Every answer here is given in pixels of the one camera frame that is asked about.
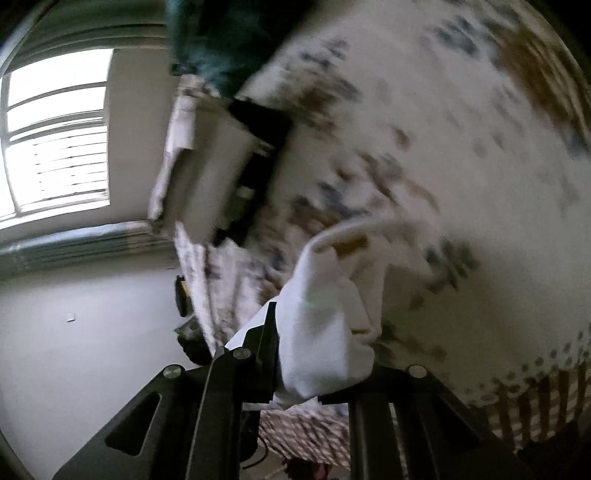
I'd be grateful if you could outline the white t-shirt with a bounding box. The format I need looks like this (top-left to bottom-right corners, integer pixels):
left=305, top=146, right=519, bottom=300
left=225, top=218, right=444, bottom=411

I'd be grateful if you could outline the floral bed sheet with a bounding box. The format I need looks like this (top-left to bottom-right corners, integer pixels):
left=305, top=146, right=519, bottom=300
left=173, top=0, right=591, bottom=467

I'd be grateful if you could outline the black folded garment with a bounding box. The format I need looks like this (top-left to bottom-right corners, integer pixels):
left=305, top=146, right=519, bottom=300
left=215, top=99, right=296, bottom=247

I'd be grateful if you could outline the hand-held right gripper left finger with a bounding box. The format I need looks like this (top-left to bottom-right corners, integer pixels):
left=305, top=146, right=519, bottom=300
left=53, top=301, right=280, bottom=480

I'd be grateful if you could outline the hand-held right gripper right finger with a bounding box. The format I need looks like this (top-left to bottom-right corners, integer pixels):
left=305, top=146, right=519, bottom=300
left=318, top=364, right=522, bottom=480

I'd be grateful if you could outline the barred window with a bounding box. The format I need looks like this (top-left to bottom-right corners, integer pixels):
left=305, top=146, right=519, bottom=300
left=0, top=48, right=114, bottom=220

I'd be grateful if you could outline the yellow chair with black seat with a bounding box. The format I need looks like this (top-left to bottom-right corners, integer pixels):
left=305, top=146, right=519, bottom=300
left=174, top=275, right=195, bottom=319

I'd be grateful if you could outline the dark green blanket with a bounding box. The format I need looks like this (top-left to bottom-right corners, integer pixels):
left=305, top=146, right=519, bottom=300
left=165, top=0, right=324, bottom=100

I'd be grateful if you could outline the dark bag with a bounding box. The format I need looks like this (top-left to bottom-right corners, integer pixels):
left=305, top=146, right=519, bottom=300
left=175, top=320, right=216, bottom=366

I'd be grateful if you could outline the grey box with black part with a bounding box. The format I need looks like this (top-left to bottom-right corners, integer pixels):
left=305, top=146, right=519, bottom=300
left=164, top=108, right=257, bottom=243

